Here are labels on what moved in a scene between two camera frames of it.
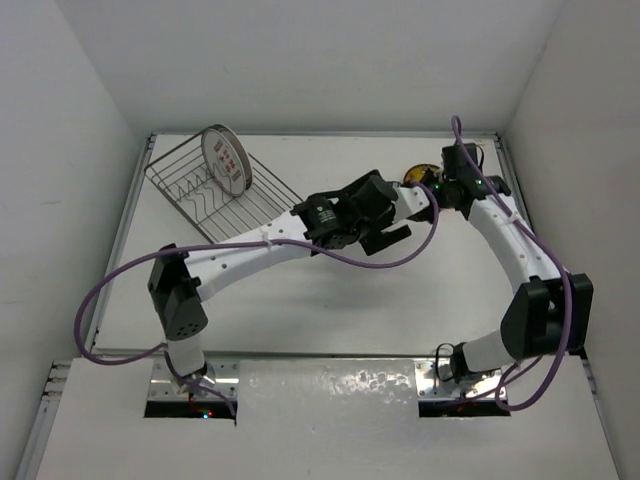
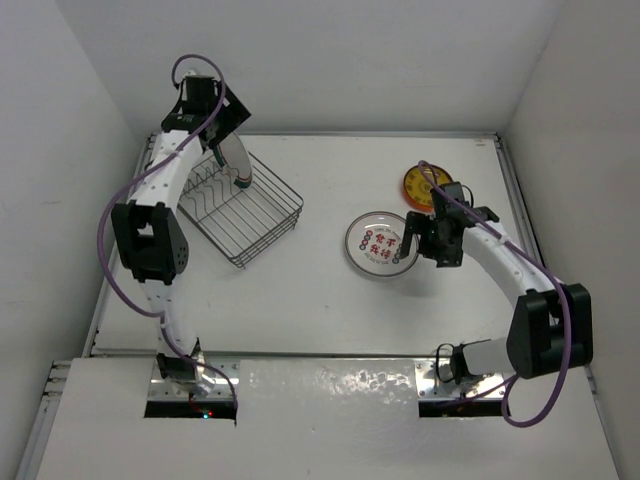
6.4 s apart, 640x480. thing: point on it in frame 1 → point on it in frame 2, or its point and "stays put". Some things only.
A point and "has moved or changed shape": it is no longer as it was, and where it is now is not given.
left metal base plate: x=164 y=385 stays put
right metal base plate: x=429 y=386 stays put
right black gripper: x=433 y=176 → x=419 y=223
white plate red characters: x=226 y=159 has moved or changed shape
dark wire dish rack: x=215 y=213 stays put
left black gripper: x=377 y=238 → x=233 y=116
